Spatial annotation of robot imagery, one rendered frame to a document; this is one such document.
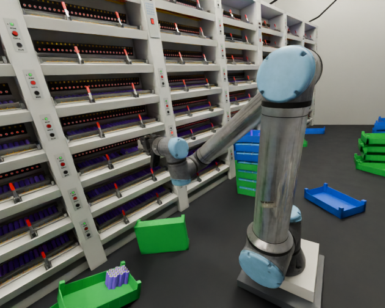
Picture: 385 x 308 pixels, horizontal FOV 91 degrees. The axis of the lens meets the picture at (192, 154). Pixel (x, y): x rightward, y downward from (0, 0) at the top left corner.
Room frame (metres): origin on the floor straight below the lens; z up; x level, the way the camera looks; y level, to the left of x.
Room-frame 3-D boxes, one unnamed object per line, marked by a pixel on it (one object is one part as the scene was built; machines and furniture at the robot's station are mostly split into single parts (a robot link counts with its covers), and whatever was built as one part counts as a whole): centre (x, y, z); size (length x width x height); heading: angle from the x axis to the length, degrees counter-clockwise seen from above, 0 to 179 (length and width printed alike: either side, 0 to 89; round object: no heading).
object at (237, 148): (1.49, -0.53, 0.44); 0.30 x 0.20 x 0.08; 50
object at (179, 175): (0.81, 0.06, 0.57); 0.12 x 0.09 x 0.12; 138
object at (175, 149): (0.81, 0.08, 0.68); 0.12 x 0.09 x 0.10; 42
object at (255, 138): (1.49, -0.53, 0.52); 0.30 x 0.20 x 0.08; 50
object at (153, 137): (0.93, 0.19, 0.68); 0.12 x 0.08 x 0.09; 42
